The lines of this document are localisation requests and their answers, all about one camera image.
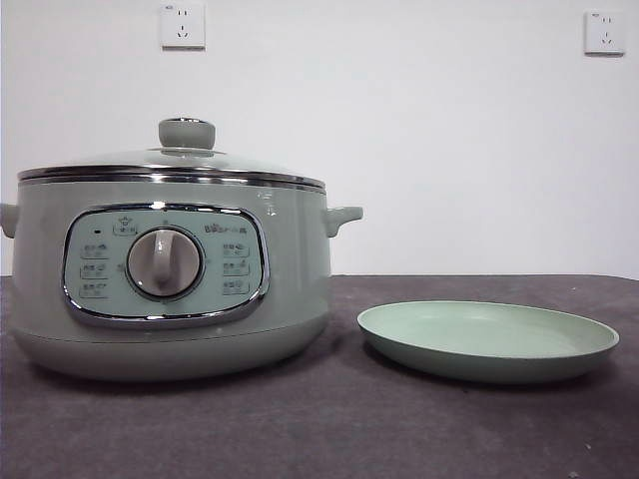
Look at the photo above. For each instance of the glass lid with green knob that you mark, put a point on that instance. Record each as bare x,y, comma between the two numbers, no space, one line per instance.
187,132

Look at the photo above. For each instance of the pale green electric steamer pot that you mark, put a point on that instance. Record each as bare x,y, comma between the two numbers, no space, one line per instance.
299,279

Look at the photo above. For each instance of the pale green round plate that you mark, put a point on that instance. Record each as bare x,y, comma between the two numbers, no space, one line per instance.
479,344

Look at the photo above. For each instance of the white wall socket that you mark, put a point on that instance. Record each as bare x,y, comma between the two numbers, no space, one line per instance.
605,34
183,27

